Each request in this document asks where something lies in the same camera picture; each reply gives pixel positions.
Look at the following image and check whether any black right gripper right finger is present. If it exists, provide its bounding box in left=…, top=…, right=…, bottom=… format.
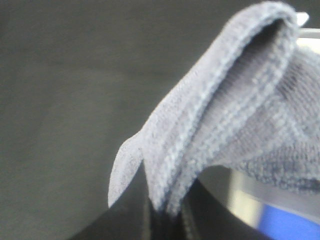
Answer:
left=174, top=180, right=270, bottom=240

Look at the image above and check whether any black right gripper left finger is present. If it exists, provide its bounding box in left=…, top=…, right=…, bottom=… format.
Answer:
left=70, top=163, right=160, bottom=240

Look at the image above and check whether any lavender grey towel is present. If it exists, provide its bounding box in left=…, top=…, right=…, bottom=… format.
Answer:
left=107, top=1, right=320, bottom=216

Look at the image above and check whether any blue towel in basket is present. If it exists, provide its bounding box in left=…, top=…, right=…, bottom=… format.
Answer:
left=257, top=205, right=320, bottom=240

